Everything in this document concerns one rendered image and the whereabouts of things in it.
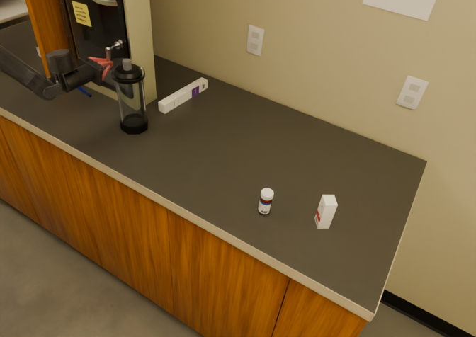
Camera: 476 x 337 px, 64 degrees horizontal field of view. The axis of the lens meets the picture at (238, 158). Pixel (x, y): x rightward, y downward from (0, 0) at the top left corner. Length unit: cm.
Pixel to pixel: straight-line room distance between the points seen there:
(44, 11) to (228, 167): 89
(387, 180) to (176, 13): 113
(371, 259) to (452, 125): 60
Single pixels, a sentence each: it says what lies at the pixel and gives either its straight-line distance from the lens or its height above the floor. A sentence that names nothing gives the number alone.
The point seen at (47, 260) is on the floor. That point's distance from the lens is 232.
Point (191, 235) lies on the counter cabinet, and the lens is 129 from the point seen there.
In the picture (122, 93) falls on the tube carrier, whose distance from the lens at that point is 134.
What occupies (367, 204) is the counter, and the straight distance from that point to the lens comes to 129.
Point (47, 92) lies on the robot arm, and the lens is 131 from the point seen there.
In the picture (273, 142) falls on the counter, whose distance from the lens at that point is 142.
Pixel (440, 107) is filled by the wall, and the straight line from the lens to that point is 149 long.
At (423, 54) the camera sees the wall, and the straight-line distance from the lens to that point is 142.
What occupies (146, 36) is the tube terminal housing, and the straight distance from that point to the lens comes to 147.
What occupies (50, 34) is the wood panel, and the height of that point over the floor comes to 116.
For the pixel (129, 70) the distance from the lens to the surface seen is 133.
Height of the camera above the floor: 182
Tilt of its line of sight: 42 degrees down
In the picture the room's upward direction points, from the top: 6 degrees clockwise
